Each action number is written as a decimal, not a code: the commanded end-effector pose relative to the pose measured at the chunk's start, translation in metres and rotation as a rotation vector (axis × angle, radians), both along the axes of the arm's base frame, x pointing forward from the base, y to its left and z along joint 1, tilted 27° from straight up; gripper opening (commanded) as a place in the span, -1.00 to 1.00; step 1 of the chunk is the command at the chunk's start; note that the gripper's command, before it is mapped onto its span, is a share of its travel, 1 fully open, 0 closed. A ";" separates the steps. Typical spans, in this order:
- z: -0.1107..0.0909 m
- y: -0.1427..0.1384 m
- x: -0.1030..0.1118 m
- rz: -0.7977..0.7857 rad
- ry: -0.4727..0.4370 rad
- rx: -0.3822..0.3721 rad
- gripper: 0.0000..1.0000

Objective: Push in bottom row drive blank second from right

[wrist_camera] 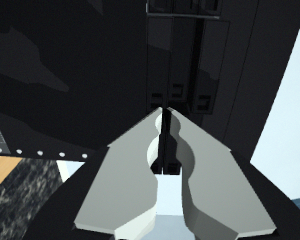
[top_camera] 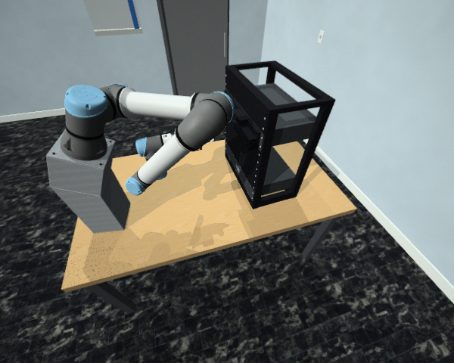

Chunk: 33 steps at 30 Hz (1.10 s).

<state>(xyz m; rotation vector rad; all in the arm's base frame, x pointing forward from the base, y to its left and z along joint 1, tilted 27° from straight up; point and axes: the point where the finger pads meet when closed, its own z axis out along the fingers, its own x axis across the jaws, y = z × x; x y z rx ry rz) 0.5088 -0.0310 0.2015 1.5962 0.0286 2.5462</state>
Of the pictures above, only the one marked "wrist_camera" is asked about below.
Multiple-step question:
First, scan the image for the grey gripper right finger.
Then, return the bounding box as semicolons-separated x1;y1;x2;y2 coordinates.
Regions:
164;107;300;240

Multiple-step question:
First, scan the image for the black server rack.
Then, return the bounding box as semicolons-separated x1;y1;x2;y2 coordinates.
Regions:
0;0;300;162

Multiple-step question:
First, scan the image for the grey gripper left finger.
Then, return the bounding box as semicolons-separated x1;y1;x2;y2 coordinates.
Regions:
22;107;165;240

